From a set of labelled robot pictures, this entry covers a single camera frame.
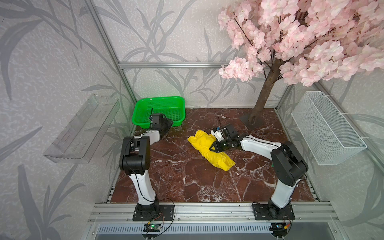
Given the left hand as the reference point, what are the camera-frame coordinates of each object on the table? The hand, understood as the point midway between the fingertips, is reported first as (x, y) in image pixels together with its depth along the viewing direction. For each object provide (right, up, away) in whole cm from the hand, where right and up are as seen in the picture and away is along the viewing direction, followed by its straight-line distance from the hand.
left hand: (171, 119), depth 101 cm
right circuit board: (+60, -55, -27) cm, 85 cm away
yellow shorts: (+22, -13, -12) cm, 28 cm away
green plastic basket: (-2, +9, +18) cm, 21 cm away
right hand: (+26, -17, -10) cm, 33 cm away
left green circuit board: (-3, -52, -30) cm, 60 cm away
